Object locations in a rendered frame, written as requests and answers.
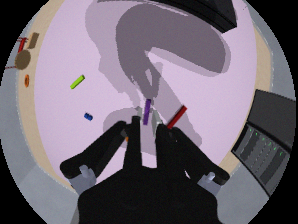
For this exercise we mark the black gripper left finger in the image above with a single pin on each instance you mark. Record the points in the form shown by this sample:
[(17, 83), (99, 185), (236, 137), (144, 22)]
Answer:
[(82, 170)]

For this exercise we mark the purple rod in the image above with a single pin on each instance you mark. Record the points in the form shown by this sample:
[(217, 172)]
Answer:
[(147, 110)]

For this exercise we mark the dark red rod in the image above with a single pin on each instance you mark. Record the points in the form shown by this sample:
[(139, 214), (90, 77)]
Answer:
[(177, 117)]

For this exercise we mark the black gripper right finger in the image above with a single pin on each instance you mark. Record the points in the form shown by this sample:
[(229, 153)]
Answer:
[(198, 166)]

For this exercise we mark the lime green rod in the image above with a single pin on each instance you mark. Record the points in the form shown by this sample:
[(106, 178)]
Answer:
[(79, 80)]

